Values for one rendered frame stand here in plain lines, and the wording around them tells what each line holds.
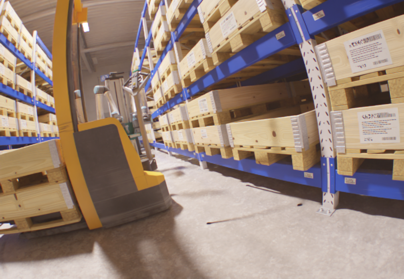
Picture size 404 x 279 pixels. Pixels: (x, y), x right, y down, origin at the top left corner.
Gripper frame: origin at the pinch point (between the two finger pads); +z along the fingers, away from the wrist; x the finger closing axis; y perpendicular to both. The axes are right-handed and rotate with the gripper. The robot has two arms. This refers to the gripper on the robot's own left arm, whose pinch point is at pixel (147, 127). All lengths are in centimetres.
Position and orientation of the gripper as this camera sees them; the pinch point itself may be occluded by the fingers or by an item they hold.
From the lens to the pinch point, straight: 259.3
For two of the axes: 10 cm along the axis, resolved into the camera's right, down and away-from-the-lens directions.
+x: 8.7, -1.0, 4.8
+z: 3.0, 8.8, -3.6
